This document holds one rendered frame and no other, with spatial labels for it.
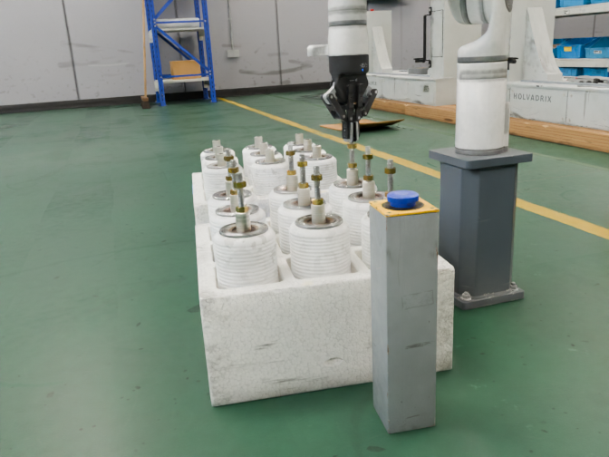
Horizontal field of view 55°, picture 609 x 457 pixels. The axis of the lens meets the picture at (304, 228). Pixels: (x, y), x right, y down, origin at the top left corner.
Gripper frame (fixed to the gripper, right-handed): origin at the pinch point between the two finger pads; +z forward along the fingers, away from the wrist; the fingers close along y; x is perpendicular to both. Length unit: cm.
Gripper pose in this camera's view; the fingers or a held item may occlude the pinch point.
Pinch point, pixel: (351, 131)
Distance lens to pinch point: 114.1
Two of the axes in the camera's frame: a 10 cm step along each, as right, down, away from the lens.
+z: 0.5, 9.6, 2.9
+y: 7.9, -2.1, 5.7
